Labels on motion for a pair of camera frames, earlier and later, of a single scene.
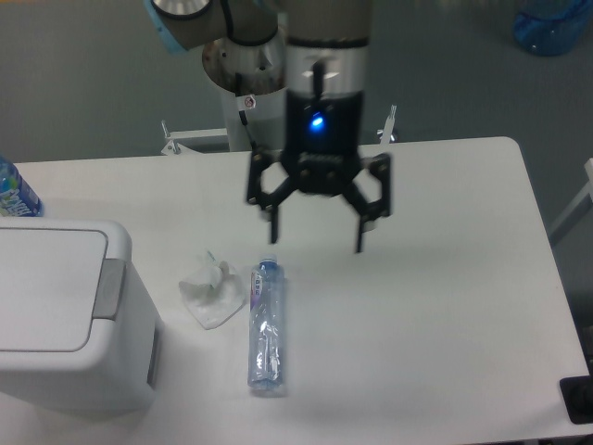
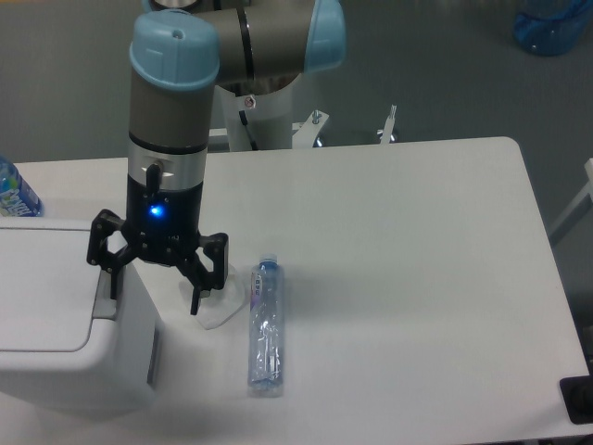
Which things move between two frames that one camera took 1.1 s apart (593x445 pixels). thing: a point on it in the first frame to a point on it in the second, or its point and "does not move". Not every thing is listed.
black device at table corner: (577, 395) does not move
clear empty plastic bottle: (266, 325) does not move
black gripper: (321, 141) to (162, 228)
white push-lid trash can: (81, 326) does not move
